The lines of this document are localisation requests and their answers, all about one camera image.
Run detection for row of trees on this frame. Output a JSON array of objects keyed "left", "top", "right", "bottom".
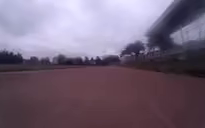
[{"left": 0, "top": 49, "right": 122, "bottom": 66}]

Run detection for grass field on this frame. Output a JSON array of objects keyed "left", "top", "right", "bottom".
[{"left": 0, "top": 64, "right": 94, "bottom": 73}]

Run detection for grandstand building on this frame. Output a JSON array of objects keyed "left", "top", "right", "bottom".
[{"left": 120, "top": 0, "right": 205, "bottom": 78}]

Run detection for red running track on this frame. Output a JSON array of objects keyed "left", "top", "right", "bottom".
[{"left": 0, "top": 65, "right": 205, "bottom": 128}]

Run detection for dark tree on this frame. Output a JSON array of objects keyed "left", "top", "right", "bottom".
[{"left": 120, "top": 40, "right": 146, "bottom": 57}]

